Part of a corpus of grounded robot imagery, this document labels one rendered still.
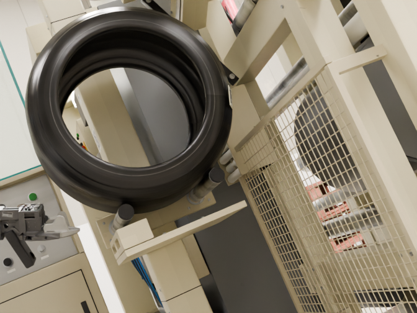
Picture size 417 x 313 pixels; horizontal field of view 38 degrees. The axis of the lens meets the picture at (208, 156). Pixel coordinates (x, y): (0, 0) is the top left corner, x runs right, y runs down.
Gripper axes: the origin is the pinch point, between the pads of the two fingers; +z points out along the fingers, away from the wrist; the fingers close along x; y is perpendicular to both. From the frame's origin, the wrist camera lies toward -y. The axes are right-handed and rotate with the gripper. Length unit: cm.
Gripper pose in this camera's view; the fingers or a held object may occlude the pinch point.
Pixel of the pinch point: (75, 232)
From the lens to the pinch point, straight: 168.6
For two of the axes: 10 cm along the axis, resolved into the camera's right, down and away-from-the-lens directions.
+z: 10.0, -0.1, 0.9
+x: -0.9, -2.1, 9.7
